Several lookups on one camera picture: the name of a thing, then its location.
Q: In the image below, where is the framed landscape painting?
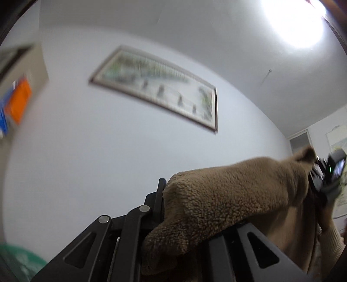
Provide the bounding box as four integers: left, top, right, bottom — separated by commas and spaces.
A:
89, 45, 219, 134

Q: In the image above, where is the ceiling light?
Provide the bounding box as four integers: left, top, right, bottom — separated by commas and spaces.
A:
260, 0, 326, 49

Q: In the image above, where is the green round flower emblem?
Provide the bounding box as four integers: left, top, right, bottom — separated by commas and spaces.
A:
0, 243, 48, 282

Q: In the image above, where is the brown fleece garment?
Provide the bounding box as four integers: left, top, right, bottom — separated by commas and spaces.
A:
141, 146, 320, 282

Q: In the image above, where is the white door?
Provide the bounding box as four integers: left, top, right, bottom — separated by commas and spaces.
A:
289, 129, 310, 156

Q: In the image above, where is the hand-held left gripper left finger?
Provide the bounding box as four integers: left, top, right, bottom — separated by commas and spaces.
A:
31, 177, 167, 282

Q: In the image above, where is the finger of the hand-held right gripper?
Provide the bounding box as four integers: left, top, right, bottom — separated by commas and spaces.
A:
309, 159, 328, 192

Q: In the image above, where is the person's right forearm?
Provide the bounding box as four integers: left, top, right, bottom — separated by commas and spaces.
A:
316, 201, 346, 274

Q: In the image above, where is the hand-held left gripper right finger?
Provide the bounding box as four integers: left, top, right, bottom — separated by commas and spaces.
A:
208, 220, 312, 282

